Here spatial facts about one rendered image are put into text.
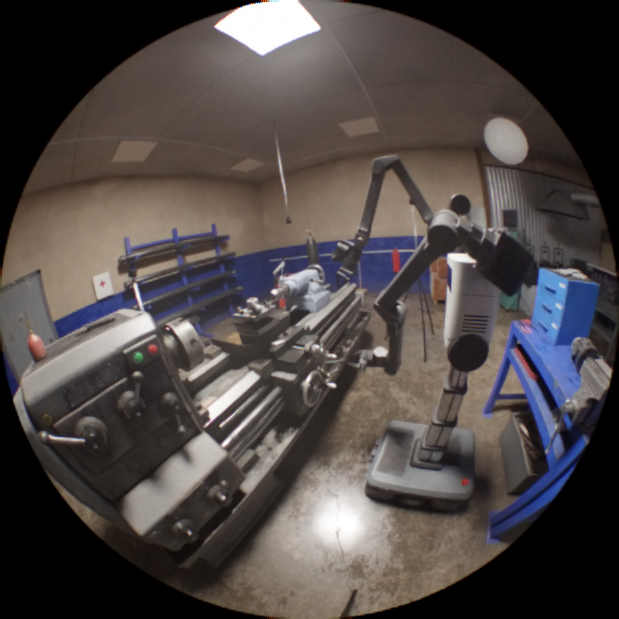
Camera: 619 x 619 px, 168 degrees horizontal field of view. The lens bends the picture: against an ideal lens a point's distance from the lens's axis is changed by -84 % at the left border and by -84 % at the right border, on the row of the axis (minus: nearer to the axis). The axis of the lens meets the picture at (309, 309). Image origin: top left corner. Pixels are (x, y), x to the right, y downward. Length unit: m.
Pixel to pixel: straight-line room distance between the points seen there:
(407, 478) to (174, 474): 1.11
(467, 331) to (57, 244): 4.43
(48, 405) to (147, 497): 0.44
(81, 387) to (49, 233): 3.56
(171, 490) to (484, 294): 1.19
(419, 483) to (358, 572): 0.63
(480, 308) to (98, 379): 1.14
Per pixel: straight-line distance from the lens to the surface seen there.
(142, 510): 0.91
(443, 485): 1.35
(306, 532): 1.49
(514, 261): 0.55
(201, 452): 0.89
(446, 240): 0.51
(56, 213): 4.22
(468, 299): 0.70
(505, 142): 3.78
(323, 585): 1.46
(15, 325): 4.12
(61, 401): 0.74
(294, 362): 1.08
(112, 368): 0.71
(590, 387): 0.94
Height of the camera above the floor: 1.45
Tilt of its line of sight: 19 degrees down
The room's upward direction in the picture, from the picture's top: 8 degrees counter-clockwise
